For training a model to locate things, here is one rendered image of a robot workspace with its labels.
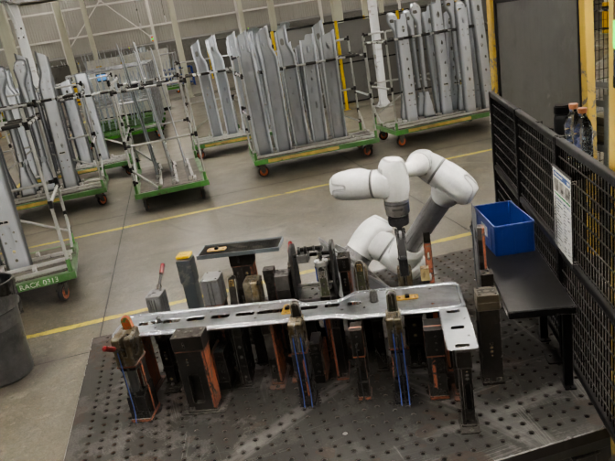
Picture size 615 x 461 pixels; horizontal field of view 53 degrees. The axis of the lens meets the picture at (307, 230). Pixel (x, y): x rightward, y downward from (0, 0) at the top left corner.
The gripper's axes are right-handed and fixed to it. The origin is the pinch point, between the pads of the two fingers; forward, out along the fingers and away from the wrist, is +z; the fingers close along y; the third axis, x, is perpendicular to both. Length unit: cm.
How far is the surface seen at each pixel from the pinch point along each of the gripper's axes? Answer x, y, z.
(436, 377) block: 6.8, 22.9, 34.2
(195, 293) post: -93, -31, 16
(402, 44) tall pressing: 38, -797, -37
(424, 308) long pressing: 5.5, 10.5, 13.2
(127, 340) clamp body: -102, 24, 9
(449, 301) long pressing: 15.1, 6.6, 13.2
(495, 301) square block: 29.8, 16.9, 9.7
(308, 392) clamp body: -40, 21, 38
